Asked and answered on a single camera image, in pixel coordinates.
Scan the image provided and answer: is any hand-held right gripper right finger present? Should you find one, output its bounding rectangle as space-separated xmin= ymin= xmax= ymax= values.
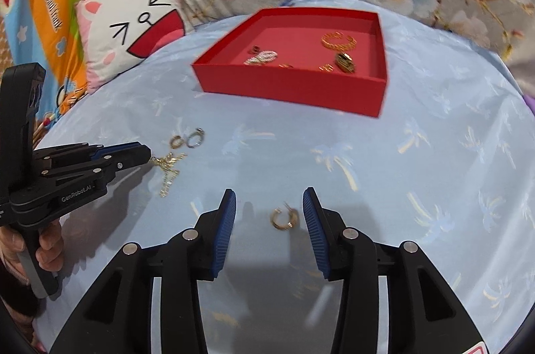
xmin=303 ymin=187 xmax=481 ymax=354

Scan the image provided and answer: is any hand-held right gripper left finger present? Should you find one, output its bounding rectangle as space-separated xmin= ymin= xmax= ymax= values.
xmin=49 ymin=189 xmax=237 ymax=354

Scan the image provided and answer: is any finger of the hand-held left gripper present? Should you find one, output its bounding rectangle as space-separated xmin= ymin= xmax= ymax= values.
xmin=35 ymin=158 xmax=151 ymax=188
xmin=33 ymin=142 xmax=152 ymax=167

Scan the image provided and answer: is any wide gold hoop earring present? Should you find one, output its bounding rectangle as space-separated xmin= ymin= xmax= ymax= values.
xmin=270 ymin=203 xmax=300 ymax=232

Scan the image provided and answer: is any thin gold chain necklace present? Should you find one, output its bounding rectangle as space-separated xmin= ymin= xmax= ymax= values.
xmin=149 ymin=151 xmax=188 ymax=199

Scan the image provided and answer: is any red cardboard box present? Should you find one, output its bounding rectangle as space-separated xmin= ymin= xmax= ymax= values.
xmin=191 ymin=7 xmax=390 ymax=119

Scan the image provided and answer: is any gold wristwatch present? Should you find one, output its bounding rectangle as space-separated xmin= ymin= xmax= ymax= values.
xmin=319 ymin=52 xmax=357 ymax=75

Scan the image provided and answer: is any gold bangle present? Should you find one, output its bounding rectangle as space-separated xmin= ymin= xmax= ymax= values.
xmin=320 ymin=30 xmax=357 ymax=51

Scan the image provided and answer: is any person's left forearm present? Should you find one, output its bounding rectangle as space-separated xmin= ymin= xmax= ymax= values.
xmin=0 ymin=249 xmax=39 ymax=344

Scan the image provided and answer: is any person's left hand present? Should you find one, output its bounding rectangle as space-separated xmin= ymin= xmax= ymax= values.
xmin=0 ymin=219 xmax=64 ymax=284

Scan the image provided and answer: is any silver hoop earring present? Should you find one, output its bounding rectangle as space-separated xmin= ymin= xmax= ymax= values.
xmin=186 ymin=127 xmax=206 ymax=149

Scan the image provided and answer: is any white cat face pillow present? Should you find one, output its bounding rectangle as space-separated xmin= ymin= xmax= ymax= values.
xmin=75 ymin=0 xmax=187 ymax=94

